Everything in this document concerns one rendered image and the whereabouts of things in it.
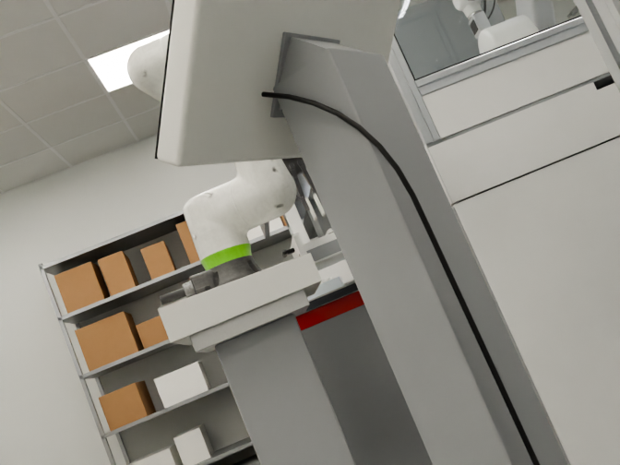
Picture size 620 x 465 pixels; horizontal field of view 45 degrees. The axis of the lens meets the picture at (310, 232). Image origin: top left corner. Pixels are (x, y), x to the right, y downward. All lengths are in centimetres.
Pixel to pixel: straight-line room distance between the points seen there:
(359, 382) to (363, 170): 128
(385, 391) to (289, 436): 59
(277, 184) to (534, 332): 67
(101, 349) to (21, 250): 123
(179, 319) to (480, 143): 78
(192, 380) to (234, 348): 412
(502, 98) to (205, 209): 74
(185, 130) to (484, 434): 58
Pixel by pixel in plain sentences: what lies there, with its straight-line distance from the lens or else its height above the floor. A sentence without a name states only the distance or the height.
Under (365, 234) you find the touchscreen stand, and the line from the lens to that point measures 109.
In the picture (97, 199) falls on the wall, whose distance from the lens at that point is 664.
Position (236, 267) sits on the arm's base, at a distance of 182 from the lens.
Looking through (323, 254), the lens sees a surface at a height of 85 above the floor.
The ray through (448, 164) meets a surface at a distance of 171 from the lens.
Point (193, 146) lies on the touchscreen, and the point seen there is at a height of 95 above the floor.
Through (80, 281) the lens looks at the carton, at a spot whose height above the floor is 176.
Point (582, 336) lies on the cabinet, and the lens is 174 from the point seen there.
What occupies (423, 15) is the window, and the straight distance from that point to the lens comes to 183.
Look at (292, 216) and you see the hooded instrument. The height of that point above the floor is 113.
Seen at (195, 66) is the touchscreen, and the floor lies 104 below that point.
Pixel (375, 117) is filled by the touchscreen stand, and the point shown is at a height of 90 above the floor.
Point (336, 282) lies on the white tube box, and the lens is 236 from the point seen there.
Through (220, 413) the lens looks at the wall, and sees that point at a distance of 635.
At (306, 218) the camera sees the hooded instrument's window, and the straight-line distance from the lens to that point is 303.
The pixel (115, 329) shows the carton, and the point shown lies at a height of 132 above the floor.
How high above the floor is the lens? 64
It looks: 8 degrees up
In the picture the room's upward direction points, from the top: 23 degrees counter-clockwise
